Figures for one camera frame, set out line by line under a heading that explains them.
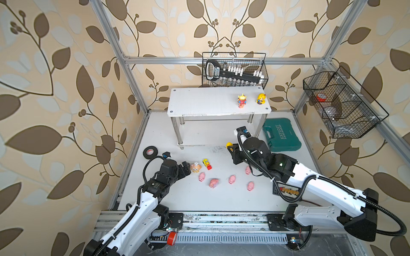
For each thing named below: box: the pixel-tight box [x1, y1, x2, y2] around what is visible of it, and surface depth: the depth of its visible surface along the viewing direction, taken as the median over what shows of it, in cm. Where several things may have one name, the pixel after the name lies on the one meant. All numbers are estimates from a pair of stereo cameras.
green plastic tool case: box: [262, 118, 302, 152], surface depth 103 cm
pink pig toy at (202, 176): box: [198, 172, 206, 182], surface depth 89 cm
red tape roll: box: [316, 92, 327, 103], surface depth 83 cm
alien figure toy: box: [237, 93, 248, 109], surface depth 73 cm
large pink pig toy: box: [208, 178, 220, 189], surface depth 84 cm
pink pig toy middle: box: [228, 174, 236, 185], surface depth 88 cm
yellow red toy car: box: [202, 158, 213, 171], surface depth 95 cm
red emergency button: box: [166, 230, 178, 246], surface depth 69 cm
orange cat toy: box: [190, 161, 202, 173], surface depth 89 cm
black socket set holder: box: [205, 59, 264, 87], surface depth 86 cm
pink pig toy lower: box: [246, 181, 255, 192], surface depth 86 cm
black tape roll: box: [142, 145, 159, 160], surface depth 101 cm
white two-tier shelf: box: [167, 85, 272, 150], surface depth 80 cm
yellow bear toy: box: [256, 93, 266, 105], surface depth 76 cm
